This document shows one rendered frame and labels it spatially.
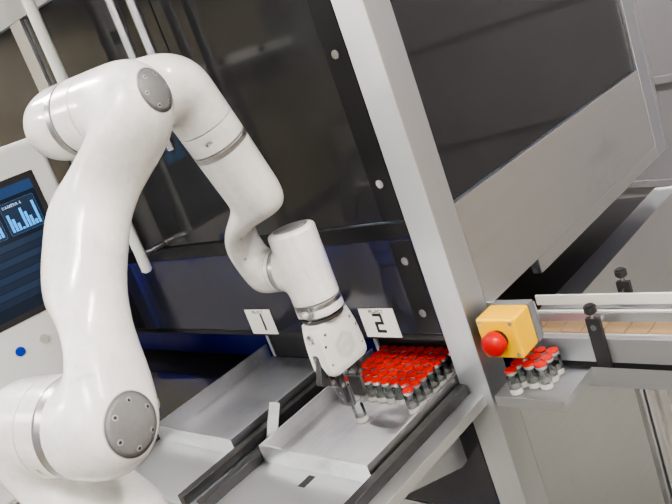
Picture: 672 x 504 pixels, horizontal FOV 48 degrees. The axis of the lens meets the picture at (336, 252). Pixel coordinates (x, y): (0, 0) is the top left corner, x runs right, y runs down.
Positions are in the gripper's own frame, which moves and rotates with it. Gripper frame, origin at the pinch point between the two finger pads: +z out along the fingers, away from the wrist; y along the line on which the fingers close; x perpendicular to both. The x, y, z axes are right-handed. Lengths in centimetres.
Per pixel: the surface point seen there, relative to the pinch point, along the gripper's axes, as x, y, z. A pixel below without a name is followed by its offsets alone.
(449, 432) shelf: -18.8, 0.1, 6.7
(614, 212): -7, 101, 9
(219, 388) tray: 45.5, 2.8, 5.1
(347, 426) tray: 2.0, -2.2, 6.5
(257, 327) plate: 34.9, 11.2, -6.0
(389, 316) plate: -4.1, 11.2, -8.7
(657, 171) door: 36, 240, 43
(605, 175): -20, 73, -10
